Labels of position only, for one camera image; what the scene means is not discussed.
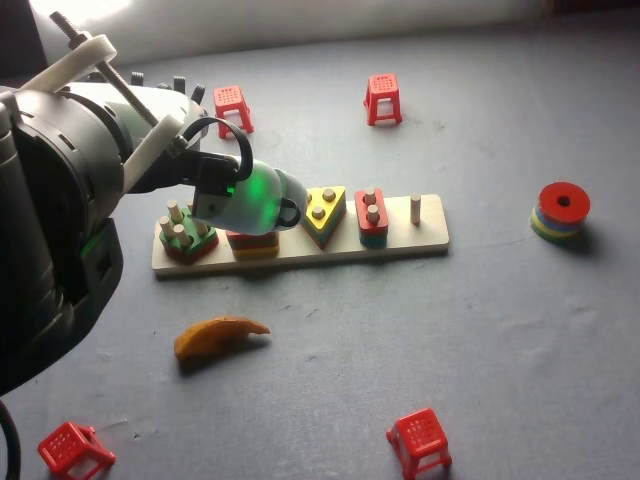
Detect orange curved toy bread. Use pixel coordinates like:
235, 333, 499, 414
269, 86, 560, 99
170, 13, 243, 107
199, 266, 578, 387
173, 314, 271, 362

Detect red-topped square block stack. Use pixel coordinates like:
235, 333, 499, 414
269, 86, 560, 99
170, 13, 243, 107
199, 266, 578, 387
225, 228, 280, 262

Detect red-topped oblong block stack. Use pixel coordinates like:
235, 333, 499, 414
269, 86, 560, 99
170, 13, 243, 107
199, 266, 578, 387
354, 186, 389, 250

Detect white backdrop sheet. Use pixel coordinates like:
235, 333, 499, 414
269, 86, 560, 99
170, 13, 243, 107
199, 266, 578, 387
27, 0, 551, 66

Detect round colour rings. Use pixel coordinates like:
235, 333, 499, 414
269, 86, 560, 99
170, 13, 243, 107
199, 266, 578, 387
529, 181, 592, 246

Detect grey table cloth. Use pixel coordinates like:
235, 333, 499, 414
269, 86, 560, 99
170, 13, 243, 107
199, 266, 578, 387
0, 9, 640, 480

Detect wooden peg board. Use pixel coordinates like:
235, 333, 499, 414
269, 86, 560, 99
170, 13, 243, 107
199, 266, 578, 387
152, 193, 449, 280

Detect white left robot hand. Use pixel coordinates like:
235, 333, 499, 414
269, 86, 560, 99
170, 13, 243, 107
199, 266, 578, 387
118, 72, 312, 237

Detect yellow-topped triangular block stack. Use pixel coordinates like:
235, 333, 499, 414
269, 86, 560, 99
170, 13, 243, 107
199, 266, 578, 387
299, 186, 348, 251

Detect green-topped block stack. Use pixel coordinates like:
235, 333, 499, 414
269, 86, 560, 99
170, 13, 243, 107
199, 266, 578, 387
158, 199, 220, 266

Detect red toy stool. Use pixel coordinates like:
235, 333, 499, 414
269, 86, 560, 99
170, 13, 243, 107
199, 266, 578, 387
213, 85, 255, 140
385, 408, 453, 480
363, 73, 404, 127
37, 421, 117, 476

